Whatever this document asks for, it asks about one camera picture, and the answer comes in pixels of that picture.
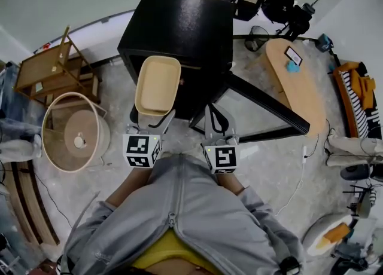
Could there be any black-framed white card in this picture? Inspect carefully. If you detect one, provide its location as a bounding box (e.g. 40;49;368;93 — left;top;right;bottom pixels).
284;45;303;67

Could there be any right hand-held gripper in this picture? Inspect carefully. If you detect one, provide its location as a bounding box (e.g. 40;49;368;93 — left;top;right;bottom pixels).
201;103;241;175

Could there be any small blue toy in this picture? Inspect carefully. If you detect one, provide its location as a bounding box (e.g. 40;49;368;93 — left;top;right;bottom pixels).
284;60;302;74

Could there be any person's left forearm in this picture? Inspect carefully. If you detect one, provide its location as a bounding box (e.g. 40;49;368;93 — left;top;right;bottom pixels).
105;164;154;206

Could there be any black camera bag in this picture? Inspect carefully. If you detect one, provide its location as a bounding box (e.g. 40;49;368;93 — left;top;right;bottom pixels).
286;2;315;42

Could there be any plain black backpack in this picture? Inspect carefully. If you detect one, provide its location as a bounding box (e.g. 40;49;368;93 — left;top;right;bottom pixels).
261;0;296;24

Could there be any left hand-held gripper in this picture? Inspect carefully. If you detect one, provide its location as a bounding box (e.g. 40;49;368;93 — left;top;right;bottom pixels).
121;104;177;169

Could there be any white bean bag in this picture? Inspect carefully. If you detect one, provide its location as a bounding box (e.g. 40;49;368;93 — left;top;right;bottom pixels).
301;213;360;257

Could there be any black mesh wastebasket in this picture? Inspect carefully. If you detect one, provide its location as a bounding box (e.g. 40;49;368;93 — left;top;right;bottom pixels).
244;25;270;53

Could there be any black white striped blanket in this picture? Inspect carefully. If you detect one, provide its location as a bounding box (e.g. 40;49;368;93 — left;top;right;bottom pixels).
341;69;382;140

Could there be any person's yellow shirt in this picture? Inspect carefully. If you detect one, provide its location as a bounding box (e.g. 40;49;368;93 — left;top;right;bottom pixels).
130;228;223;275

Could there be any oval wooden coffee table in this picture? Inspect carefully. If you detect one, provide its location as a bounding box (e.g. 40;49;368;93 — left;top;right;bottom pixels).
247;38;327;139

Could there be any white power cable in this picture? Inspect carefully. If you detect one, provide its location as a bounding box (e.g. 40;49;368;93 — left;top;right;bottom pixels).
274;161;306;217

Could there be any wooden shelf rack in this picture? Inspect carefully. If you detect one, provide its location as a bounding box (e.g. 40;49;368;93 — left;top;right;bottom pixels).
14;25;103;108

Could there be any dark grey round device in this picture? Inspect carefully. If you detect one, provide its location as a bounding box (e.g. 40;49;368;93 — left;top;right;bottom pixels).
340;164;371;181

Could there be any person's right forearm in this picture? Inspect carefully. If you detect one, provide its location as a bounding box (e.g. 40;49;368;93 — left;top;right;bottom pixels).
215;172;250;196

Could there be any black power cable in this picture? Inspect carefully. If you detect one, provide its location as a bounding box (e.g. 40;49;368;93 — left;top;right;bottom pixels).
304;132;320;159

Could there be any person's grey zip jacket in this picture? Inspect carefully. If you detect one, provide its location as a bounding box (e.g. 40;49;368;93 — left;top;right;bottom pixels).
60;152;306;275

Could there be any beige oval tray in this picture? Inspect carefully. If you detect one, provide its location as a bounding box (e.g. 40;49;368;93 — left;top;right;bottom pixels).
134;55;182;117

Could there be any small teal black device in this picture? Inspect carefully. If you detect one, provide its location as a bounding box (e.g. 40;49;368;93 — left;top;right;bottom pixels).
316;33;335;53

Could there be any orange sofa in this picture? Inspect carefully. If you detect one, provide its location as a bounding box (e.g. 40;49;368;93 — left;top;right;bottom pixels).
333;61;383;140

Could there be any small white ornament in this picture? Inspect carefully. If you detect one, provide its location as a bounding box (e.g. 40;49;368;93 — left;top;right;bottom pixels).
73;132;87;149

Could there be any orange cushion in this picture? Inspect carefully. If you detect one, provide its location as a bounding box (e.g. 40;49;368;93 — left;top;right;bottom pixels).
324;222;351;243

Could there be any black glass-door fridge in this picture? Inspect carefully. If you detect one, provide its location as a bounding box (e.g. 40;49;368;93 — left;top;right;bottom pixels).
117;0;311;143

